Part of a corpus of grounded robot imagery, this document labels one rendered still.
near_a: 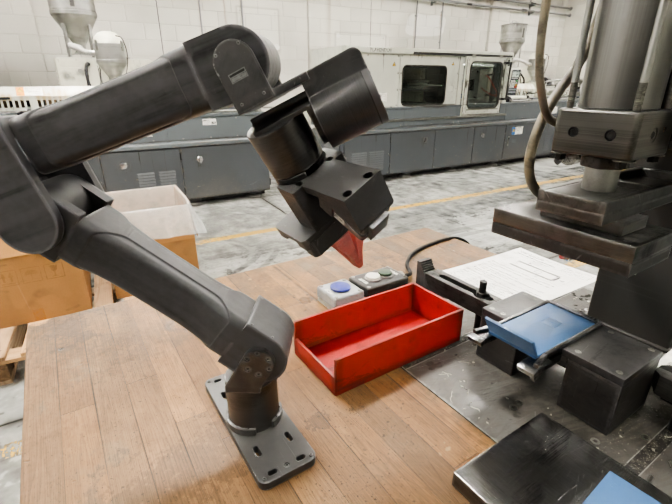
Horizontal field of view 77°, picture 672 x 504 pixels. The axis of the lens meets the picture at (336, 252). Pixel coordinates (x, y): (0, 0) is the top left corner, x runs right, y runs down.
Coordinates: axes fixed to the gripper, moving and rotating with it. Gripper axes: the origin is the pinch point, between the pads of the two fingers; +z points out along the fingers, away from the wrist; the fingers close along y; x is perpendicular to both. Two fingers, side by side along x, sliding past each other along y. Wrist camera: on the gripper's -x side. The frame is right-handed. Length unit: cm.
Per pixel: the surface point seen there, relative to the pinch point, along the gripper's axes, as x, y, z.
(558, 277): 5, 41, 48
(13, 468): 122, -109, 62
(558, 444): -21.6, 1.7, 22.4
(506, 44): 454, 604, 268
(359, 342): 9.0, -3.4, 20.8
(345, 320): 12.3, -2.4, 18.3
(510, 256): 18, 42, 48
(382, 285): 19.3, 9.4, 25.6
